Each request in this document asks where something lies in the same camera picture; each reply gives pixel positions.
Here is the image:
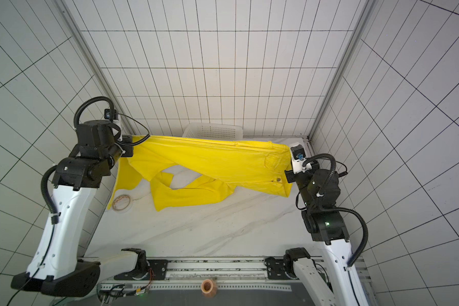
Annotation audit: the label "yellow trousers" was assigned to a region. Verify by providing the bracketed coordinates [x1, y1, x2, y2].
[114, 136, 292, 211]

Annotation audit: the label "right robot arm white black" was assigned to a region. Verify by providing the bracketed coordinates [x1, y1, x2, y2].
[284, 145, 369, 305]

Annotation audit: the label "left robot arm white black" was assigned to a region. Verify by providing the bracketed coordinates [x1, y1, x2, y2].
[11, 96, 149, 298]

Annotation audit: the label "clear tape roll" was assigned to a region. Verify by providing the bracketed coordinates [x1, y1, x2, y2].
[112, 195, 132, 213]

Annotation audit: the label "white plastic basket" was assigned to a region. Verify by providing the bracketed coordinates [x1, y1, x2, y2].
[182, 122, 243, 141]

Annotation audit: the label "brown tape roll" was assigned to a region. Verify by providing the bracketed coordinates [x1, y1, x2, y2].
[201, 279, 218, 298]

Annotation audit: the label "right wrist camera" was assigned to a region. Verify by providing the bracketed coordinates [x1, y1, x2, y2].
[289, 143, 307, 174]

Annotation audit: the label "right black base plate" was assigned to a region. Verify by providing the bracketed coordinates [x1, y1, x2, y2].
[264, 256, 291, 281]

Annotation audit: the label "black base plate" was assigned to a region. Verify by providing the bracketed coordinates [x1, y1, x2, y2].
[264, 256, 291, 281]
[113, 260, 168, 281]

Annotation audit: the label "aluminium mounting rail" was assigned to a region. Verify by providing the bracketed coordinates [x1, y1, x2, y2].
[57, 255, 374, 303]

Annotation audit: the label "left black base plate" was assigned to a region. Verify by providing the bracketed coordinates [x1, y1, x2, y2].
[113, 260, 168, 281]

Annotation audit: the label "small circuit board with cables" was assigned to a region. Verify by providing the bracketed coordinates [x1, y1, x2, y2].
[97, 284, 150, 302]

